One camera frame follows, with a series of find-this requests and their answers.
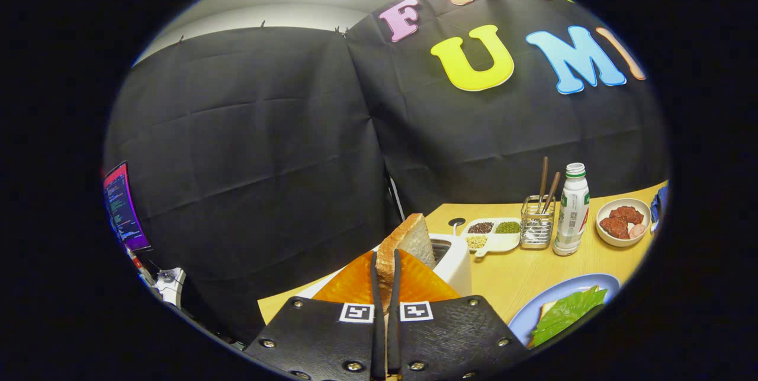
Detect green lettuce leaf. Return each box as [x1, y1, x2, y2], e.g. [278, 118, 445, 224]
[529, 285, 609, 348]

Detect black backdrop cloth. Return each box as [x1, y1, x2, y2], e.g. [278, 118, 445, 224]
[104, 0, 670, 346]

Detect brown meat piece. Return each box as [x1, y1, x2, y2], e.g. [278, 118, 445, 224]
[609, 206, 644, 225]
[600, 217, 629, 239]

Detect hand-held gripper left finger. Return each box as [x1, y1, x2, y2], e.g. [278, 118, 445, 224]
[244, 251, 386, 381]

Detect white bread slice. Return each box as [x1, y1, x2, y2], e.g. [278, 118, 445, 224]
[538, 285, 600, 322]

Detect white milk bottle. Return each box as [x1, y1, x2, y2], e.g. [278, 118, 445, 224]
[553, 162, 590, 257]

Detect brown chopstick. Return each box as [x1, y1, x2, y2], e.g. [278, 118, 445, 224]
[538, 156, 550, 210]
[544, 171, 561, 213]

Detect white divided condiment dish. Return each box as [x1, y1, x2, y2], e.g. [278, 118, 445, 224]
[460, 217, 523, 258]

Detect cream toaster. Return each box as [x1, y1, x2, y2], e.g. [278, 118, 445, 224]
[296, 233, 473, 300]

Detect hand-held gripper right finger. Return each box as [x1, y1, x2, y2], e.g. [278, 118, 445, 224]
[386, 249, 531, 381]

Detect white device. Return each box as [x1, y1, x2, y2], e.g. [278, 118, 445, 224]
[155, 267, 187, 309]

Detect computer monitor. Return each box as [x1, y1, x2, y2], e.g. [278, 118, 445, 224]
[102, 161, 150, 251]

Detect beige bowl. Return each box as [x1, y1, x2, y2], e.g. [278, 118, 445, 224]
[596, 198, 652, 248]

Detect blue towel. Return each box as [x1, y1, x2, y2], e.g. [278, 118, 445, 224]
[650, 184, 670, 233]

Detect metal wire holder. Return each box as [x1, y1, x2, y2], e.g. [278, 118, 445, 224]
[520, 195, 556, 250]

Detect toasted bread slice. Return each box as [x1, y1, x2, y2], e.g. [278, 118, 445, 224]
[376, 213, 436, 313]

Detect blue plate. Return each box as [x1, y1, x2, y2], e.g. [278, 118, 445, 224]
[508, 273, 621, 348]

